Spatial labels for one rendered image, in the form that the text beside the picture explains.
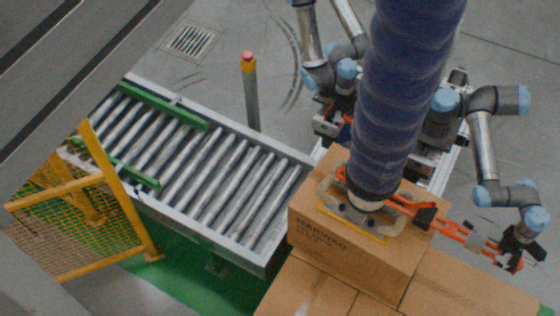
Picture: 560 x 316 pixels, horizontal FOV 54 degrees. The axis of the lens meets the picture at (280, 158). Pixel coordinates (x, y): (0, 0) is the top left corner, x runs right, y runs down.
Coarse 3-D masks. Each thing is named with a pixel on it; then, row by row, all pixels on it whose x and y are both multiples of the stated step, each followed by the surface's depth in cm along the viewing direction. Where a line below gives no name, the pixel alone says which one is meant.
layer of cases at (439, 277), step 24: (288, 264) 281; (312, 264) 281; (432, 264) 279; (456, 264) 279; (288, 288) 274; (312, 288) 274; (336, 288) 274; (360, 288) 273; (408, 288) 273; (432, 288) 273; (456, 288) 273; (480, 288) 272; (504, 288) 272; (264, 312) 268; (288, 312) 268; (312, 312) 267; (336, 312) 267; (360, 312) 267; (384, 312) 267; (408, 312) 267; (432, 312) 266; (456, 312) 266; (480, 312) 266; (504, 312) 266; (528, 312) 266
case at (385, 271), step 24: (336, 144) 256; (312, 192) 242; (336, 192) 242; (288, 216) 247; (312, 216) 236; (384, 216) 236; (408, 216) 236; (288, 240) 270; (312, 240) 252; (336, 240) 237; (360, 240) 230; (408, 240) 230; (336, 264) 257; (360, 264) 241; (384, 264) 227; (408, 264) 224; (384, 288) 245
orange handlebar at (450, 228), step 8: (344, 120) 247; (352, 120) 246; (344, 168) 233; (336, 176) 231; (384, 200) 224; (400, 200) 225; (408, 200) 224; (400, 208) 222; (440, 216) 220; (448, 224) 218; (456, 224) 218; (448, 232) 216; (464, 232) 217; (456, 240) 216; (464, 240) 215; (496, 248) 213; (488, 256) 212; (520, 264) 209
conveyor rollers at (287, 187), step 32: (128, 96) 340; (96, 128) 329; (192, 128) 329; (128, 160) 316; (160, 160) 315; (192, 160) 315; (288, 160) 314; (160, 192) 307; (192, 192) 304; (224, 192) 303; (288, 192) 304; (224, 224) 293
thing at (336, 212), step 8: (328, 192) 240; (320, 200) 238; (336, 200) 237; (344, 200) 238; (320, 208) 236; (328, 208) 235; (336, 208) 235; (344, 208) 233; (336, 216) 234; (344, 216) 233; (368, 216) 233; (344, 224) 233; (352, 224) 232; (368, 224) 230; (376, 224) 231; (384, 224) 231; (360, 232) 231; (368, 232) 230; (376, 232) 229; (376, 240) 228; (384, 240) 228
